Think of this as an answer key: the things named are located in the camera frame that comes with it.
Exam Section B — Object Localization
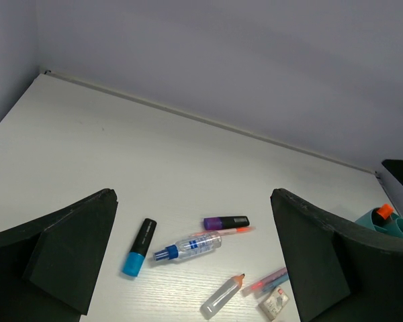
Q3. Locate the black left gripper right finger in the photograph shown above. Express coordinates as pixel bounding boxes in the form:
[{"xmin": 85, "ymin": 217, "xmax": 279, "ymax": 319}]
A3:
[{"xmin": 271, "ymin": 189, "xmax": 403, "ymax": 321}]

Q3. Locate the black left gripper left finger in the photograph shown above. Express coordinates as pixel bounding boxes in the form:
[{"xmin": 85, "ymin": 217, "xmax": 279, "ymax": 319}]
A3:
[{"xmin": 0, "ymin": 189, "xmax": 118, "ymax": 321}]

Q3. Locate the orange capped black highlighter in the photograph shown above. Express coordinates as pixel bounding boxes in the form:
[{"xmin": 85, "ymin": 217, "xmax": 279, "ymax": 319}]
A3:
[{"xmin": 375, "ymin": 204, "xmax": 394, "ymax": 221}]

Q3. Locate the blue capped black highlighter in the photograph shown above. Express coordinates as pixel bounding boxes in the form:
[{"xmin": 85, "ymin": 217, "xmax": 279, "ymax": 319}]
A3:
[{"xmin": 122, "ymin": 218, "xmax": 157, "ymax": 277}]

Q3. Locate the pink orange thin pen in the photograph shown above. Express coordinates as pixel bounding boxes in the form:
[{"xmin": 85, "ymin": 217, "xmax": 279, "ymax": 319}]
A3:
[{"xmin": 193, "ymin": 226, "xmax": 255, "ymax": 236}]

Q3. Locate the purple capped black highlighter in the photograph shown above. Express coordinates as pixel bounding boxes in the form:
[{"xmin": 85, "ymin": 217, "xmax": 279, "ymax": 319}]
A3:
[{"xmin": 203, "ymin": 216, "xmax": 250, "ymax": 231}]

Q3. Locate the blue thin pen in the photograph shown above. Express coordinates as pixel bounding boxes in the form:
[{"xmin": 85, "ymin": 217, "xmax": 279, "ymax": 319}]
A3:
[{"xmin": 259, "ymin": 273, "xmax": 289, "ymax": 295}]

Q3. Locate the teal round pen holder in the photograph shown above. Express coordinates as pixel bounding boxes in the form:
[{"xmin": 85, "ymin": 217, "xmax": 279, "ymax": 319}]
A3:
[{"xmin": 355, "ymin": 207, "xmax": 403, "ymax": 239}]

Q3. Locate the white eraser box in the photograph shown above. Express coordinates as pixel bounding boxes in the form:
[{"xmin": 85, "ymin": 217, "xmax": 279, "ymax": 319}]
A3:
[{"xmin": 259, "ymin": 286, "xmax": 289, "ymax": 321}]

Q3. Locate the clear uncapped orange highlighter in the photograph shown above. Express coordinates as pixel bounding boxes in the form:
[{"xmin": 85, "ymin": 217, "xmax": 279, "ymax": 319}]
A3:
[{"xmin": 200, "ymin": 274, "xmax": 245, "ymax": 320}]

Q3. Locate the clear spray bottle blue cap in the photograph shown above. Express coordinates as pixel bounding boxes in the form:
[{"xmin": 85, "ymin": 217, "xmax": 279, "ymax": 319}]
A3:
[{"xmin": 153, "ymin": 231, "xmax": 222, "ymax": 262}]

